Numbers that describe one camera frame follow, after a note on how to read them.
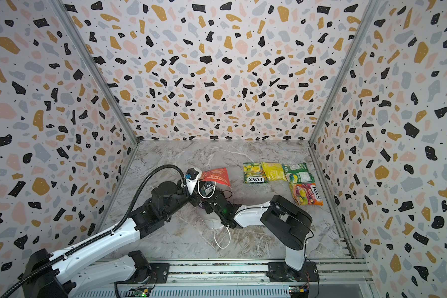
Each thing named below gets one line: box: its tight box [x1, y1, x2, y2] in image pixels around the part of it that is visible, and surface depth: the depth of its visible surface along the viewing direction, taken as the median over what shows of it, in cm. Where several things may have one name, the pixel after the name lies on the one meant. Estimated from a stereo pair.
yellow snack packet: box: [261, 162, 288, 182], surface depth 105 cm
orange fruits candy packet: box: [289, 182, 324, 206], surface depth 97 cm
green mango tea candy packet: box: [242, 162, 269, 184], surface depth 105 cm
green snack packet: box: [281, 162, 316, 185], surface depth 105 cm
